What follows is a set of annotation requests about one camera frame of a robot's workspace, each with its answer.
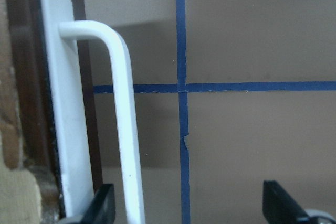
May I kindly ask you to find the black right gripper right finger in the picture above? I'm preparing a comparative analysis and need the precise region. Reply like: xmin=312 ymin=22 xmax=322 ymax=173
xmin=262 ymin=179 xmax=336 ymax=224

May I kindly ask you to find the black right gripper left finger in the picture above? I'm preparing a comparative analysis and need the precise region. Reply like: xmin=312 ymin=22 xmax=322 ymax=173
xmin=59 ymin=183 xmax=116 ymax=224

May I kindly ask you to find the wooden top drawer white handle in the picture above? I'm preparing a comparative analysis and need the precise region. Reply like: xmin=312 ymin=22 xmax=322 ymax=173
xmin=0 ymin=0 xmax=146 ymax=224

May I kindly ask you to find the cream plastic tray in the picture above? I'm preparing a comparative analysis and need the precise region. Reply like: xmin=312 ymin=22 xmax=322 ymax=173
xmin=1 ymin=165 xmax=41 ymax=223

